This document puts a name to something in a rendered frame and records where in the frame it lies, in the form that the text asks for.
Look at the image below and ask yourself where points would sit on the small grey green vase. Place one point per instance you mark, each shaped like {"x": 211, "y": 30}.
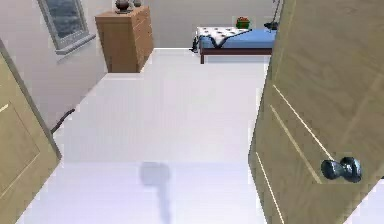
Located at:
{"x": 137, "y": 3}

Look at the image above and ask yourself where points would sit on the grey framed window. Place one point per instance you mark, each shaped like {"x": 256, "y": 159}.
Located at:
{"x": 65, "y": 20}

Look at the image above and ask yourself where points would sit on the black floor lamp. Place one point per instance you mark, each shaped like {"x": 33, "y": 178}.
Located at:
{"x": 273, "y": 24}

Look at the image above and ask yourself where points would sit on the dark round vase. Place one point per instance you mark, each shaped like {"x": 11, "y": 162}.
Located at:
{"x": 122, "y": 5}

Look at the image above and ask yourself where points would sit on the brown wooden chest of drawers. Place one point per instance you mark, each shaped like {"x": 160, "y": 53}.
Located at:
{"x": 125, "y": 41}

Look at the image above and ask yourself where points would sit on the blue bed with dark frame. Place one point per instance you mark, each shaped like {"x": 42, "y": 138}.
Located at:
{"x": 246, "y": 41}

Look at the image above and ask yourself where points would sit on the dark metal door knob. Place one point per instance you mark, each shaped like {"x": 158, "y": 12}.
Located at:
{"x": 341, "y": 169}

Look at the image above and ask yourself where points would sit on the black door stop bar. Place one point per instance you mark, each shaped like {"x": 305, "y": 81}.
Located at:
{"x": 62, "y": 120}

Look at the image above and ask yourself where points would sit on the white dotted blanket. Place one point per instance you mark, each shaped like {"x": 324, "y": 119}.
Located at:
{"x": 220, "y": 34}

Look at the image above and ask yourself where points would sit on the green pot with red plant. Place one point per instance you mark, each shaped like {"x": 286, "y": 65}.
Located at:
{"x": 243, "y": 22}

